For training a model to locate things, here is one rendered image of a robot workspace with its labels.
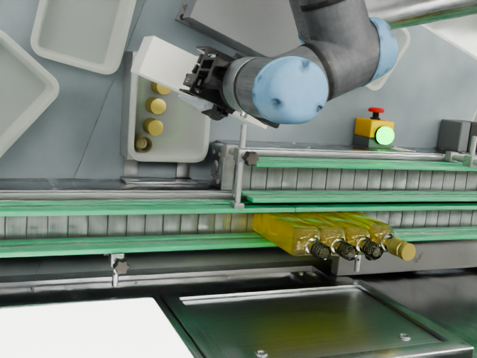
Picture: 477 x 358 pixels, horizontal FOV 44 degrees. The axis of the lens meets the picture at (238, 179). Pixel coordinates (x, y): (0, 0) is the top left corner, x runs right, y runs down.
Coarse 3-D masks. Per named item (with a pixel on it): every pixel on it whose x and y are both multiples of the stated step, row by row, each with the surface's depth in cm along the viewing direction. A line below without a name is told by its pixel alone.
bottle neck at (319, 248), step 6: (312, 240) 112; (306, 246) 112; (312, 246) 110; (318, 246) 109; (324, 246) 108; (312, 252) 110; (318, 252) 108; (324, 252) 110; (330, 252) 109; (318, 258) 108; (324, 258) 109
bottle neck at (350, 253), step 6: (336, 240) 114; (342, 240) 114; (336, 246) 113; (342, 246) 112; (348, 246) 110; (354, 246) 111; (336, 252) 113; (342, 252) 111; (348, 252) 113; (354, 252) 112; (348, 258) 111; (354, 258) 111
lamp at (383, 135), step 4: (380, 128) 145; (384, 128) 144; (388, 128) 144; (376, 132) 145; (380, 132) 144; (384, 132) 144; (388, 132) 144; (392, 132) 144; (376, 136) 145; (380, 136) 144; (384, 136) 144; (388, 136) 144; (392, 136) 144; (376, 140) 146; (380, 140) 144; (384, 140) 144; (388, 140) 144; (392, 140) 145
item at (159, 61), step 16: (144, 48) 94; (160, 48) 93; (176, 48) 94; (144, 64) 92; (160, 64) 93; (176, 64) 94; (192, 64) 95; (160, 80) 94; (176, 80) 94; (240, 112) 100
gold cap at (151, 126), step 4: (148, 120) 127; (152, 120) 125; (156, 120) 125; (144, 124) 127; (148, 124) 125; (152, 124) 125; (156, 124) 125; (160, 124) 126; (144, 128) 128; (148, 128) 125; (152, 128) 125; (156, 128) 125; (160, 128) 126; (148, 132) 125; (152, 132) 125; (156, 132) 126; (160, 132) 126
